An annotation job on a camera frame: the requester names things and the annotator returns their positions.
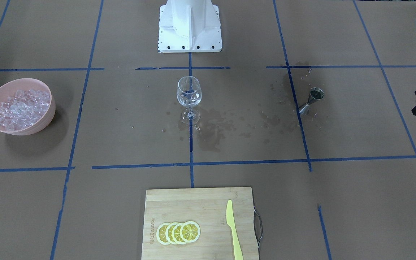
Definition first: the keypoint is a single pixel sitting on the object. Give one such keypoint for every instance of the steel cocktail jigger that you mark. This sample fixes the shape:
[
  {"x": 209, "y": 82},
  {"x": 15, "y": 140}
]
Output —
[{"x": 315, "y": 95}]

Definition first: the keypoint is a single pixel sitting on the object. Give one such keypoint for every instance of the clear wine glass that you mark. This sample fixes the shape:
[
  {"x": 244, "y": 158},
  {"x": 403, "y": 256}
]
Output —
[{"x": 189, "y": 95}]

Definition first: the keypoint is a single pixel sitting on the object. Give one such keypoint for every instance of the pink bowl of ice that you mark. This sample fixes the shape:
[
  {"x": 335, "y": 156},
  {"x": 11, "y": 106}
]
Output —
[{"x": 27, "y": 106}]

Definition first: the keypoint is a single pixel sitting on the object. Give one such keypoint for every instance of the yellow plastic knife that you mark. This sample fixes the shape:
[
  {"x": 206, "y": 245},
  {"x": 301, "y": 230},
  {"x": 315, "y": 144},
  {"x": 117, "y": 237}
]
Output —
[{"x": 230, "y": 220}]

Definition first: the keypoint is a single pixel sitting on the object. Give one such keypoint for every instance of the bamboo cutting board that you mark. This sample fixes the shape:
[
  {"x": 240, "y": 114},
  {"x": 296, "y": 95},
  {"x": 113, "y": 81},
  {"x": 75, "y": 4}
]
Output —
[{"x": 207, "y": 207}]

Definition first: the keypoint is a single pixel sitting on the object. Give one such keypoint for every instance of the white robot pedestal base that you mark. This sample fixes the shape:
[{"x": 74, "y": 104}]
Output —
[{"x": 189, "y": 26}]

